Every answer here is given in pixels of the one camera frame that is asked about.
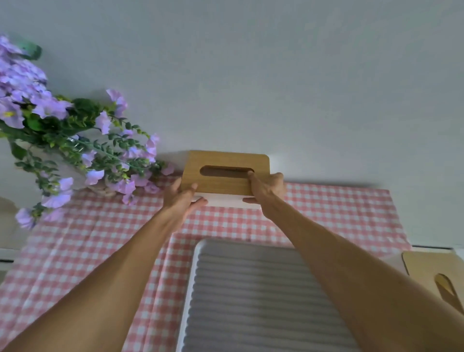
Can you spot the person's right hand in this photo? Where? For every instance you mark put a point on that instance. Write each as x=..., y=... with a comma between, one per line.
x=270, y=194

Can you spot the person's left hand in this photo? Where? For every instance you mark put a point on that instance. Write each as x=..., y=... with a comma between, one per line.
x=177, y=205

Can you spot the person's left thumb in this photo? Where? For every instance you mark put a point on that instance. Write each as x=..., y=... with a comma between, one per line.
x=198, y=205

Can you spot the person's right thumb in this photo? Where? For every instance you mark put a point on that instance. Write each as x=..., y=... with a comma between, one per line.
x=250, y=200

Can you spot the white tissue box wooden lid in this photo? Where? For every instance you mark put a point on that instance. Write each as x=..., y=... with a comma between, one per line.
x=424, y=268
x=224, y=161

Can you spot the person's left forearm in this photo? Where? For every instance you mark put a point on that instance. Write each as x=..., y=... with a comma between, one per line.
x=108, y=283

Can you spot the person's right forearm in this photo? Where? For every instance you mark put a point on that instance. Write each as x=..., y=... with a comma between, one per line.
x=355, y=290

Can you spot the white tray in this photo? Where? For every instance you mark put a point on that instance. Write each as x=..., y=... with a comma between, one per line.
x=190, y=283

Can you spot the pink checked tablecloth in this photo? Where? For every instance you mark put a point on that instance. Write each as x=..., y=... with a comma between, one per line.
x=108, y=225

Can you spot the grey ribbed mat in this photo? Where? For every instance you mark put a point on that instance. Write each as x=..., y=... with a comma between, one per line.
x=253, y=297

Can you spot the white flower vase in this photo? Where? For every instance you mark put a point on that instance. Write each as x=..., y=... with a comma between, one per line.
x=67, y=168

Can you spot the purple artificial flower bouquet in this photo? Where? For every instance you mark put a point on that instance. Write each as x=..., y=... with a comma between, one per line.
x=47, y=105

